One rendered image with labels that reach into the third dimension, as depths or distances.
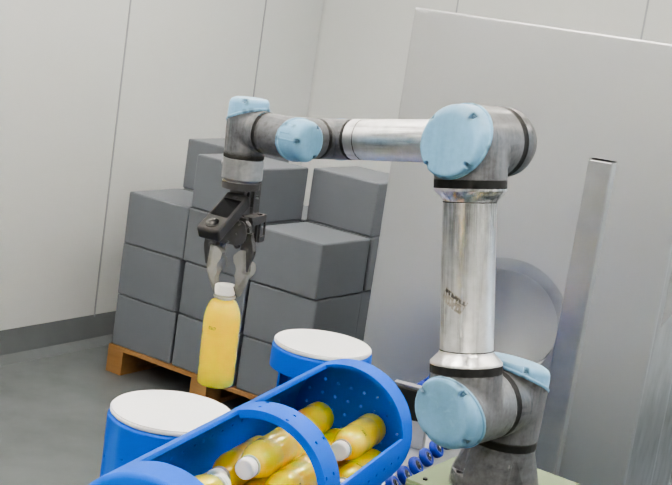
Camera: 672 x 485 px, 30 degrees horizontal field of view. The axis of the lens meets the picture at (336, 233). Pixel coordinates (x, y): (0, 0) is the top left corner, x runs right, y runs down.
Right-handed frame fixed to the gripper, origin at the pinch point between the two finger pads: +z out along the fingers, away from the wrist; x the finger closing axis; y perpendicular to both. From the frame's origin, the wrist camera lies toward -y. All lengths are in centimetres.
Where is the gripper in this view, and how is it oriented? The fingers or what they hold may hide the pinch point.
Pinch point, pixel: (225, 288)
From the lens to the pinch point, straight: 233.0
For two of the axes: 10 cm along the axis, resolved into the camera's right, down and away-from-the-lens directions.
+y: 3.9, -1.3, 9.1
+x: -9.2, -1.8, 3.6
